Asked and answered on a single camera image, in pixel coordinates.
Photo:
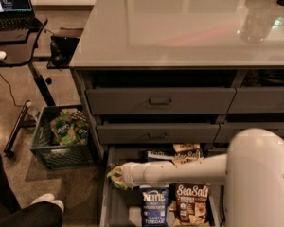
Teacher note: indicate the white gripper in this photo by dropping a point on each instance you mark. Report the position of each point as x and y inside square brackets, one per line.
[127, 174]

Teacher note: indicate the green dang rice chip bag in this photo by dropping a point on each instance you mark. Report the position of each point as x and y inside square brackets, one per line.
[116, 176]

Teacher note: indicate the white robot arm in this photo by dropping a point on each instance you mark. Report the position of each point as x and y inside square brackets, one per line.
[252, 172]

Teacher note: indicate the blue Kettle chip bag front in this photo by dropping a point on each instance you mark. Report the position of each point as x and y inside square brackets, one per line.
[154, 206]

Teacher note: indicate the grey middle left drawer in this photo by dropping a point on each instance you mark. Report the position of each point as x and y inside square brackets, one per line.
[158, 133]

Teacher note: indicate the grey drawer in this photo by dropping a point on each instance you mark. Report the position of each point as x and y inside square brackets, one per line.
[159, 100]
[158, 133]
[258, 100]
[228, 130]
[215, 152]

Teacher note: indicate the open bottom left drawer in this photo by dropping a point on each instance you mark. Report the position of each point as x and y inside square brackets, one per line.
[122, 208]

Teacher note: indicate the brown Sea Salt chip bag middle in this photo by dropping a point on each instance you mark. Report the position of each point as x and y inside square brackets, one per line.
[187, 157]

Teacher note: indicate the brown sea salt chip bag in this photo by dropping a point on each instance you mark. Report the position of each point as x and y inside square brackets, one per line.
[185, 147]
[191, 204]
[187, 157]

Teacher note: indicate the brown Sea Salt chip bag back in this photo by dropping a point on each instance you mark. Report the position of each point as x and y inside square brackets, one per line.
[185, 147]

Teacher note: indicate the brown Sea Salt chip bag front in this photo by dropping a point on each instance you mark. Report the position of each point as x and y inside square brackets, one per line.
[191, 204]

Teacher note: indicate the grey top left drawer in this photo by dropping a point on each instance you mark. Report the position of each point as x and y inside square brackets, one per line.
[159, 100]

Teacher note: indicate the grey bottom right drawer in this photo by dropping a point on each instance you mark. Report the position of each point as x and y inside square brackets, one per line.
[215, 152]

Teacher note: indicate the green chip bag in crate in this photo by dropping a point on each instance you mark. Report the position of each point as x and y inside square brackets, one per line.
[64, 130]

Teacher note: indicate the grey middle right drawer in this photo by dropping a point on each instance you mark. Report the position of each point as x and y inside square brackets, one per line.
[228, 130]

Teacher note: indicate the grey cabinet with counter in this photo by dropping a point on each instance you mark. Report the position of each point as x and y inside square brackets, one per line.
[179, 44]

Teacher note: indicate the grey top right drawer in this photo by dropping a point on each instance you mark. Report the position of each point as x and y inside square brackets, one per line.
[258, 100]

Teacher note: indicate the green plastic crate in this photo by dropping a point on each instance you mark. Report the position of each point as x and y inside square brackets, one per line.
[46, 148]

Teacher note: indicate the white shoe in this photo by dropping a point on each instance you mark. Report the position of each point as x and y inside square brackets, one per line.
[48, 197]

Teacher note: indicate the person leg dark trousers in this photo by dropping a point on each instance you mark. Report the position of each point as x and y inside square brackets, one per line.
[43, 214]

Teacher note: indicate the black clamp device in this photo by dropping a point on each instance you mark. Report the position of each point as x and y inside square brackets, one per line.
[62, 46]

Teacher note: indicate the black standing desk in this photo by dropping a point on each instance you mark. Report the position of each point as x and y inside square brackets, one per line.
[20, 55]

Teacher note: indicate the black laptop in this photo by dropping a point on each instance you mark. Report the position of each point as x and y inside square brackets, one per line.
[16, 15]

